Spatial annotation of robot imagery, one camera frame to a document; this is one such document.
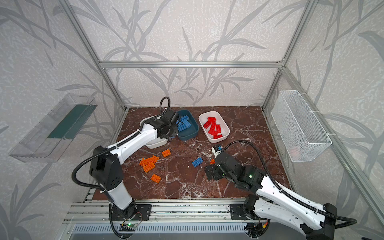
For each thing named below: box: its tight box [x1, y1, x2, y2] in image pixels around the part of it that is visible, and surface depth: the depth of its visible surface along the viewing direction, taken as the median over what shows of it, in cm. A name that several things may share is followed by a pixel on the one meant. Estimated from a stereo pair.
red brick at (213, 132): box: [208, 128, 218, 136], surface depth 107 cm
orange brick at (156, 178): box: [150, 174, 162, 184], surface depth 86 cm
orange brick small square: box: [161, 149, 172, 158], surface depth 96 cm
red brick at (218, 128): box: [216, 124, 222, 133], surface depth 108 cm
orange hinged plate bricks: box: [139, 155, 160, 173], surface depth 91 cm
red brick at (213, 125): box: [210, 121, 217, 130], surface depth 110 cm
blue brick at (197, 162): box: [191, 157, 204, 168], surface depth 93 cm
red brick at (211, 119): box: [207, 117, 217, 123], surface depth 112 cm
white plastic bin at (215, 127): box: [198, 110, 231, 143], surface depth 110 cm
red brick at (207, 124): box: [203, 120, 212, 129], surface depth 110 cm
